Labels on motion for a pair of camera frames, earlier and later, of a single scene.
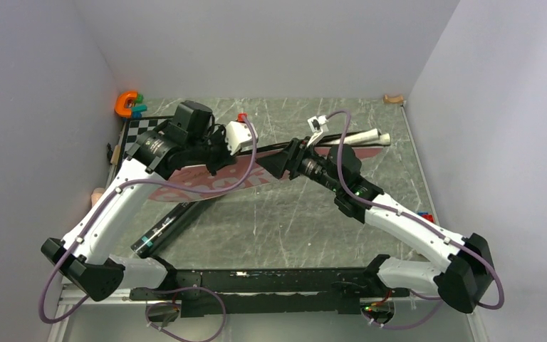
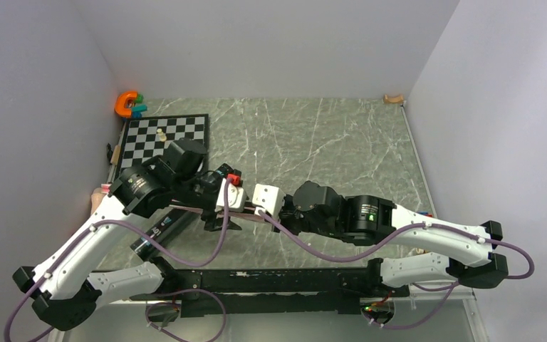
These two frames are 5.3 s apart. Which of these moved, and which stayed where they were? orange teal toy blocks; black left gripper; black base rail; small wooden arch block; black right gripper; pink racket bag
Moved: pink racket bag; black right gripper; black left gripper
Stayed: orange teal toy blocks; black base rail; small wooden arch block
